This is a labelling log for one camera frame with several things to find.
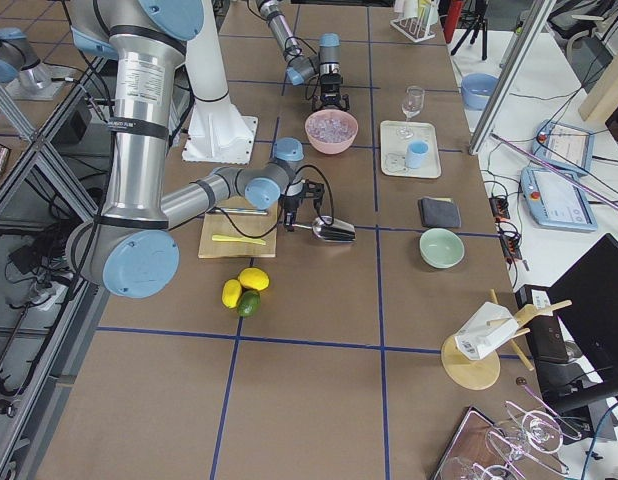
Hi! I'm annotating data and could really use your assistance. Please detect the yellow lemon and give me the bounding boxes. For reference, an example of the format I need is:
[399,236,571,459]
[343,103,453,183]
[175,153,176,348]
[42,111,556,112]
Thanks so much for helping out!
[221,279,243,309]
[238,267,270,291]

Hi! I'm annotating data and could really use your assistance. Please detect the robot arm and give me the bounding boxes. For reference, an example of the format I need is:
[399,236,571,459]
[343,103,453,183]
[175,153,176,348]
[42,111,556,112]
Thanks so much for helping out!
[66,1,304,298]
[256,1,350,112]

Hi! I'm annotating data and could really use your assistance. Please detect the green bowl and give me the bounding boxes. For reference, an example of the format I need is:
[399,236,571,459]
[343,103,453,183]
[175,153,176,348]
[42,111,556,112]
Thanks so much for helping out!
[419,228,465,269]

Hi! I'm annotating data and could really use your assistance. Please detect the light blue cup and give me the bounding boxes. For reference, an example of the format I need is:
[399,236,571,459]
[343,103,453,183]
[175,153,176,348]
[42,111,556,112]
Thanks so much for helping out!
[405,140,429,169]

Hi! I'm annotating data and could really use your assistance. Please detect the steel rolling rod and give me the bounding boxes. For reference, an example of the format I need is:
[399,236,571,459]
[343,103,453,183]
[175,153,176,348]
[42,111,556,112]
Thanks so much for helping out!
[205,207,269,216]

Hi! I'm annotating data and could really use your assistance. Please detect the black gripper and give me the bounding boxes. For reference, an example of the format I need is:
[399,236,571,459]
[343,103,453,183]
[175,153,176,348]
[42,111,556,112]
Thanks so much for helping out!
[281,180,324,220]
[312,73,350,111]

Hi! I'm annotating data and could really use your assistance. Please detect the wooden cutting board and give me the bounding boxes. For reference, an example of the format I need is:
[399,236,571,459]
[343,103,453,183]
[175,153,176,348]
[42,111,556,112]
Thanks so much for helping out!
[198,197,278,259]

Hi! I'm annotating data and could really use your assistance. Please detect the yellow plastic knife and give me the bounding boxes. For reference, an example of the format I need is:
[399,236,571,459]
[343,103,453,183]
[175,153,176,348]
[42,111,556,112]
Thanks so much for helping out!
[211,234,267,246]

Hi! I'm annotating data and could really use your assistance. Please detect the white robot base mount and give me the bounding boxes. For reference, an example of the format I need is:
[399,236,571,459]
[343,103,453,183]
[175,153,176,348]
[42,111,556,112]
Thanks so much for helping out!
[183,1,258,165]

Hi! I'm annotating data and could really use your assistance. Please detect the green lime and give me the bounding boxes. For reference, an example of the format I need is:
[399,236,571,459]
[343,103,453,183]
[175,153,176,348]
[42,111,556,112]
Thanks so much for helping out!
[236,290,261,318]

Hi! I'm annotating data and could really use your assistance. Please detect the blue bowl with fork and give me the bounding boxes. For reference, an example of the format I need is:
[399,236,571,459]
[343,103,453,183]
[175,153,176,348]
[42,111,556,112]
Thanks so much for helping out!
[460,73,499,111]

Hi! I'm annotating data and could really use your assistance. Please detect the clear plastic ice cubes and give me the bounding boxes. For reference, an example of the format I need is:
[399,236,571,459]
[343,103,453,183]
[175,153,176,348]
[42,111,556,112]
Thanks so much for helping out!
[305,110,357,143]

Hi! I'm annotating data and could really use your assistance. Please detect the cream bear tray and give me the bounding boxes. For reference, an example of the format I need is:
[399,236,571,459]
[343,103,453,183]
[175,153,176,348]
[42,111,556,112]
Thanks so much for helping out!
[380,120,441,179]

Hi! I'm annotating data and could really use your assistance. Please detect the blue teach pendant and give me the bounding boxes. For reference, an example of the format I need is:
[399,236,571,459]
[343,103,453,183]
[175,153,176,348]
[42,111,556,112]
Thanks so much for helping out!
[531,120,594,176]
[520,167,598,232]

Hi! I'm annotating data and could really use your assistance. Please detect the wooden cup stand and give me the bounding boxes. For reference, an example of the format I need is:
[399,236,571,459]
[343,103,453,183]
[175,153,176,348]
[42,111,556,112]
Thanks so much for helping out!
[441,290,572,391]

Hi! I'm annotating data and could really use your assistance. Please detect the steel ice scoop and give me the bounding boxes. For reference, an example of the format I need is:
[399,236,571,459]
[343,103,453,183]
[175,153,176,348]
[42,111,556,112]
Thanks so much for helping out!
[292,216,356,243]

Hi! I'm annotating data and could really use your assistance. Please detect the pink bowl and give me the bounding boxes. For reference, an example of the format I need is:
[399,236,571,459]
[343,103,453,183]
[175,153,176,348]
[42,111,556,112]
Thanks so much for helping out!
[304,109,358,155]

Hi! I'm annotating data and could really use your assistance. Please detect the white wire cup rack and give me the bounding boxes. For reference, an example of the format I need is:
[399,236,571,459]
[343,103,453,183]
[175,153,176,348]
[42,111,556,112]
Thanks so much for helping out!
[390,0,439,43]

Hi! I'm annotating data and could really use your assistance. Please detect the clear wine glass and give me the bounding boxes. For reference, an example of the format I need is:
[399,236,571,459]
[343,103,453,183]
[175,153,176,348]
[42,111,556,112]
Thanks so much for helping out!
[396,85,425,140]

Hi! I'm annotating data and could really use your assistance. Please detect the aluminium frame post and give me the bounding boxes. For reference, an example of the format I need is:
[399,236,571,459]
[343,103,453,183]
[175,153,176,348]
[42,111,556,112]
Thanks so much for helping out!
[468,0,556,155]

